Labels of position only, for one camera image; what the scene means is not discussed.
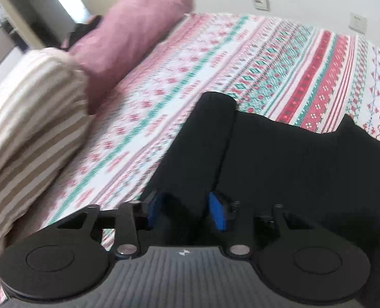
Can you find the black pants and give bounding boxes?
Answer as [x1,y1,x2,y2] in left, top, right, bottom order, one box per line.
[143,92,380,307]

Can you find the beige striped folded quilt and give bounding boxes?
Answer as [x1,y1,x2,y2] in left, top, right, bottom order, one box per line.
[0,48,93,255]

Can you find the patterned red green bed sheet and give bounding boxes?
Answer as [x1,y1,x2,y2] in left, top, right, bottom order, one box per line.
[0,12,380,308]

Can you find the mauve pink long pillow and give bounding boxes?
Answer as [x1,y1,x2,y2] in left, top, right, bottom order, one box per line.
[69,0,194,114]

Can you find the white wall socket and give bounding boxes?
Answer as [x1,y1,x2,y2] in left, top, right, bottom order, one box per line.
[253,0,270,11]

